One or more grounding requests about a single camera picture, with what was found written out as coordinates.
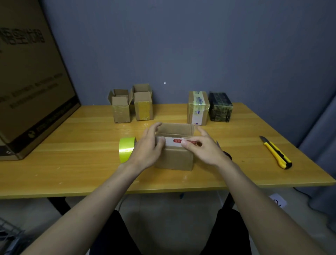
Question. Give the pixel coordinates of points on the person's right hand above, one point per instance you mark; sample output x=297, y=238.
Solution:
x=210, y=152

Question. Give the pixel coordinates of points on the person's left hand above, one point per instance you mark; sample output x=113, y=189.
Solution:
x=147, y=152

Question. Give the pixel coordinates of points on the yellow tape roll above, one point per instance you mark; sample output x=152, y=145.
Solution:
x=126, y=149

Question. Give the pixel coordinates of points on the small carton red label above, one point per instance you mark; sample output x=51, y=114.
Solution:
x=173, y=160

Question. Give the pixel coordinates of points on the small carton yellow tape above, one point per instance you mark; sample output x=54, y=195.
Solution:
x=143, y=107

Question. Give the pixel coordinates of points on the black cardboard box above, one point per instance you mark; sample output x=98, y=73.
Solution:
x=220, y=107

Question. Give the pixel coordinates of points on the brown box with white label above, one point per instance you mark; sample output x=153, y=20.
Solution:
x=198, y=107

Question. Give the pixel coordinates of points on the person's left forearm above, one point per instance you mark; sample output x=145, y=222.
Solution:
x=84, y=215

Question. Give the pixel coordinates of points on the person's right forearm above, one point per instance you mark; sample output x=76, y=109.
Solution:
x=267, y=215

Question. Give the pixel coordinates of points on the person's black trousers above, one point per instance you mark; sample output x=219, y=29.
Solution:
x=113, y=236

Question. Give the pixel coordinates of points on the black table leg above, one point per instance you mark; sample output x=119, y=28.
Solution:
x=228, y=202
x=59, y=206

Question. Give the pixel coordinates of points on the yellow utility knife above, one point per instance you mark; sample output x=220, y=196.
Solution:
x=277, y=153

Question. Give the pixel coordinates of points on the white paper floor label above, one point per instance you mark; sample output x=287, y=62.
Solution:
x=277, y=201

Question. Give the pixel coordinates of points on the grey pleated curtain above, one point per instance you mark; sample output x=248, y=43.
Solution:
x=320, y=170

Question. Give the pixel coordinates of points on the large flat brown carton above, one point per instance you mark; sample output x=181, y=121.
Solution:
x=31, y=78

